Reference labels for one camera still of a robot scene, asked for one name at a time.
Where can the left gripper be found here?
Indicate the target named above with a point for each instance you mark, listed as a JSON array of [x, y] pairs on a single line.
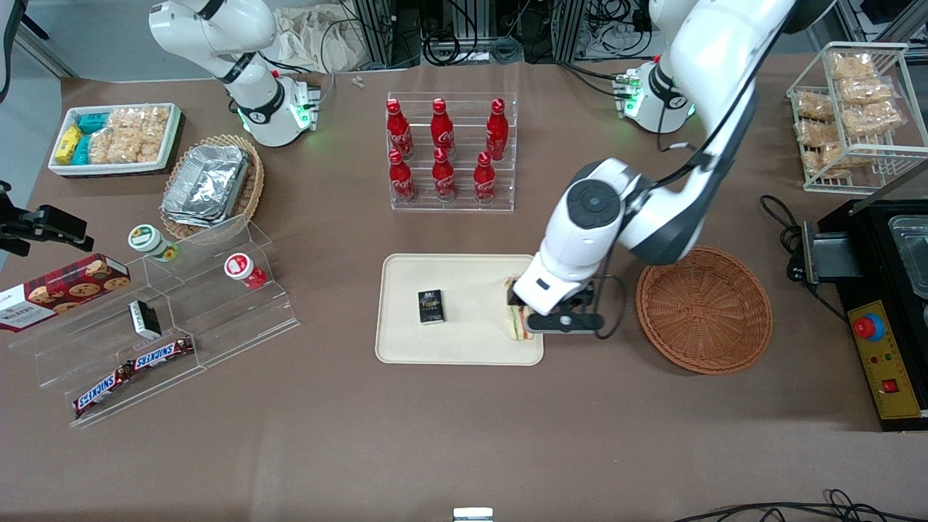
[[582, 296]]

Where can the sandwich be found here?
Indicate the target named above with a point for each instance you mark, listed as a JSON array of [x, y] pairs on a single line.
[[516, 326]]

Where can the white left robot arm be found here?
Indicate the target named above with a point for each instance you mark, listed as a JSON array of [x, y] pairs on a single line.
[[718, 72]]

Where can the cream plastic tray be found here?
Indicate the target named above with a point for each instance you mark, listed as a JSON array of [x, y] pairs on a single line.
[[471, 341]]

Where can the round brown wicker basket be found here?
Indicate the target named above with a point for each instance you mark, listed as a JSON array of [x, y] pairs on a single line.
[[703, 312]]

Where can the oval tan wicker basket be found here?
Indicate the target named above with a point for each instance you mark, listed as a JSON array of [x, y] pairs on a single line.
[[254, 181]]

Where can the black Face carton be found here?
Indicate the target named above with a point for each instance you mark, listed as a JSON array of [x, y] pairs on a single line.
[[431, 307]]

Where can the clear acrylic bottle rack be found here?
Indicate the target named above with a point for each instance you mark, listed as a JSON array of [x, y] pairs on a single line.
[[464, 203]]

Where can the red cola bottle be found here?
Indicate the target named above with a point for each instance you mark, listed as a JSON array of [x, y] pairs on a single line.
[[401, 181], [444, 180], [484, 181], [442, 130], [497, 134], [398, 130]]

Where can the small silver device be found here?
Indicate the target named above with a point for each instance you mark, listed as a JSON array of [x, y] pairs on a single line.
[[473, 515]]

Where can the red lidded cup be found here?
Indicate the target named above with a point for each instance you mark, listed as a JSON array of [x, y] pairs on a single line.
[[238, 267]]

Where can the clear acrylic step display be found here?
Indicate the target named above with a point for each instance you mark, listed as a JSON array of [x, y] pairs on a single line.
[[217, 319]]

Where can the black countertop appliance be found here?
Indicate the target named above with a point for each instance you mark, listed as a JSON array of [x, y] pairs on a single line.
[[834, 254]]

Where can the aluminium foil container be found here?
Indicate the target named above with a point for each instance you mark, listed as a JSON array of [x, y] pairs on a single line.
[[206, 181]]

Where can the beige cloth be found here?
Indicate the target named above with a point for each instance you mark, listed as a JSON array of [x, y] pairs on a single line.
[[312, 36]]

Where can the clear bag of puffed snacks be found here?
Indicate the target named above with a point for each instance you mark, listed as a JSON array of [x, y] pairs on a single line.
[[864, 91], [873, 118], [817, 133], [852, 65], [834, 159], [813, 106]]

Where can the Snickers bar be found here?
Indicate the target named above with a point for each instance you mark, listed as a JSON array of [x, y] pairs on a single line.
[[161, 353], [101, 391]]

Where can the green lidded cup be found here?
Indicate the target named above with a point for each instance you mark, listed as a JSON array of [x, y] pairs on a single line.
[[148, 239]]

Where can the small black white box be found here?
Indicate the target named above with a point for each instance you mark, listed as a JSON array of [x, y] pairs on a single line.
[[145, 319]]

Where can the yellow emergency stop box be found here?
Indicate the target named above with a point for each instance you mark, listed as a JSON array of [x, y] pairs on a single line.
[[888, 362]]

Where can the clear plastic container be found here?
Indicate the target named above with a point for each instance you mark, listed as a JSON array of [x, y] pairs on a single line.
[[912, 254]]

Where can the clear rice cracker pack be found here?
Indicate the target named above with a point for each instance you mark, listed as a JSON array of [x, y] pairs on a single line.
[[138, 119], [127, 147]]

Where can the white rectangular bin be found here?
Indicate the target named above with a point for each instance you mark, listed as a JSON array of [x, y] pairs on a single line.
[[109, 169]]

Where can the red tartan cookie box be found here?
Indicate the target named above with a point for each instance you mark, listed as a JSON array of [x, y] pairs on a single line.
[[65, 290]]

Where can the teal snack pack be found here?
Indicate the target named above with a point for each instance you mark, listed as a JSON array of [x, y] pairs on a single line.
[[93, 122], [81, 151]]

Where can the yellow snack pack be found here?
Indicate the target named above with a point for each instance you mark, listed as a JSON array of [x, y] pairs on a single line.
[[67, 143]]

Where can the aluminium frame post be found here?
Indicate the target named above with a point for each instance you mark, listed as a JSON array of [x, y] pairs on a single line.
[[569, 29], [384, 29]]

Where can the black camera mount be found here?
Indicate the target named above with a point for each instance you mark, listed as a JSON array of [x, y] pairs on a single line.
[[51, 223]]

